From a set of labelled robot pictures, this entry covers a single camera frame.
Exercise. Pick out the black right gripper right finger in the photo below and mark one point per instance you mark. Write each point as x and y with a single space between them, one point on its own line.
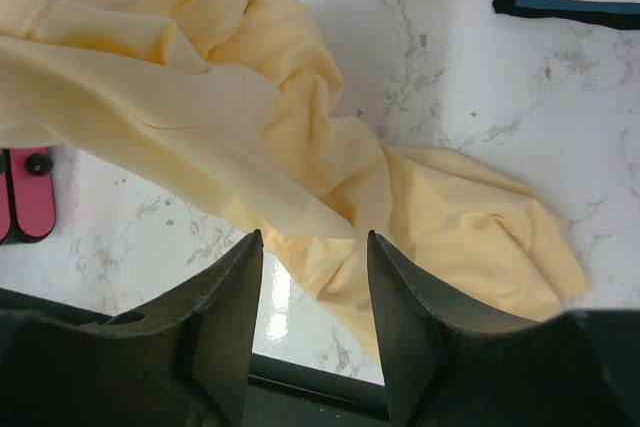
450 360

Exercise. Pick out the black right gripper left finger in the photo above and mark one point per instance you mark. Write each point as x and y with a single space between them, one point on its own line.
181 359

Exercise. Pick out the black pink drawer organizer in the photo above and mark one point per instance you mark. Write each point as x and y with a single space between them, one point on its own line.
28 212

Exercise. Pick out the yellow t shirt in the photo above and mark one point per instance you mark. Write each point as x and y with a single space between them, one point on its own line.
229 105

